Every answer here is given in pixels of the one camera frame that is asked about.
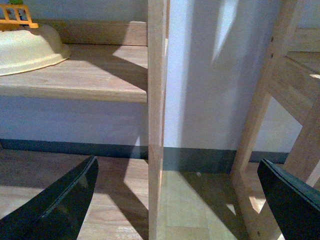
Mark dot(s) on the light wooden shelf unit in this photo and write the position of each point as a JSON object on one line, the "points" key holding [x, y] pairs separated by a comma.
{"points": [[109, 62]]}

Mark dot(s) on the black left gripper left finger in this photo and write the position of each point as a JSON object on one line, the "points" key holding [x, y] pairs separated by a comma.
{"points": [[58, 212]]}

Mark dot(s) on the cream plastic toy base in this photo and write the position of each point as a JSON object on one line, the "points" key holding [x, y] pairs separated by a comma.
{"points": [[27, 49]]}

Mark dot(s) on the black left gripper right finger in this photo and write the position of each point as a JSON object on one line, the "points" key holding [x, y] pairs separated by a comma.
{"points": [[294, 204]]}

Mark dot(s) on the light wooden chair frame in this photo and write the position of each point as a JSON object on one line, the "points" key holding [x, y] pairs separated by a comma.
{"points": [[291, 76]]}

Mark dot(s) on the orange toy fence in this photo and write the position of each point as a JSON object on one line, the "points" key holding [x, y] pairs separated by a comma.
{"points": [[14, 16]]}

